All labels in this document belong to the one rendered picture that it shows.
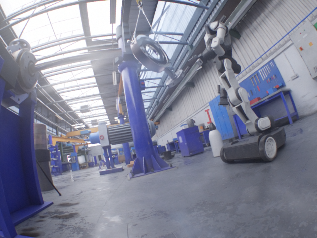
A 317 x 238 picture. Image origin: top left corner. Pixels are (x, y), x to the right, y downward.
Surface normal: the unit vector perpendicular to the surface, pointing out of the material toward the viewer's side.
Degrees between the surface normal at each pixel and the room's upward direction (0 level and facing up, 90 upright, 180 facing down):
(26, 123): 90
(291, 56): 90
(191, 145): 90
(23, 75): 117
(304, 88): 90
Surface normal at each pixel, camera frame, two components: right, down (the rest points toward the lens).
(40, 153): 0.76, -0.32
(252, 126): -0.86, 0.42
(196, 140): 0.23, -0.28
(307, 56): -0.94, 0.16
